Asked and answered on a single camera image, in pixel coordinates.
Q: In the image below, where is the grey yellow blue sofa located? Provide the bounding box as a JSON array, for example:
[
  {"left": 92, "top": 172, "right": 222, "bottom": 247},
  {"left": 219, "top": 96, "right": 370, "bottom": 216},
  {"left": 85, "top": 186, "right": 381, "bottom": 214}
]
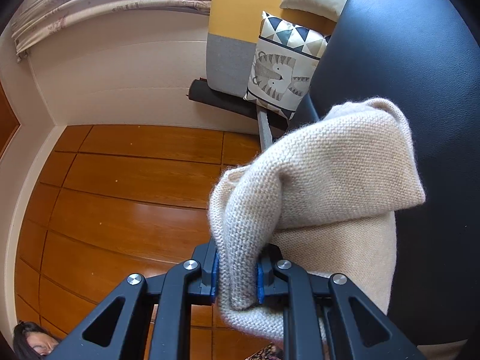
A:
[{"left": 206, "top": 0, "right": 335, "bottom": 149}]

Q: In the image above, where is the tiger print cushion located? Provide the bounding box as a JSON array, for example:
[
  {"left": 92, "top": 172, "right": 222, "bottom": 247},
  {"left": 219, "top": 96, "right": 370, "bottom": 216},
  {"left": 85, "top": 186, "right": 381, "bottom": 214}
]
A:
[{"left": 244, "top": 11, "right": 329, "bottom": 120}]

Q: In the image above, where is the person's dark-haired head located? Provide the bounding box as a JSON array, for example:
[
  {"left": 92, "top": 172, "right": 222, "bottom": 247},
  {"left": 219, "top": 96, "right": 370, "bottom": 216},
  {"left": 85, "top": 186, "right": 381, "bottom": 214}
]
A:
[{"left": 13, "top": 321, "right": 61, "bottom": 360}]

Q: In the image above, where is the beige knitted sweater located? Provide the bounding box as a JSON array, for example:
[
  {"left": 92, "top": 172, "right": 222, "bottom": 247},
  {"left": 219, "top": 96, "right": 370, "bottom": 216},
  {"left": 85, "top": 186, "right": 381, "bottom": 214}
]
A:
[{"left": 208, "top": 97, "right": 425, "bottom": 342}]

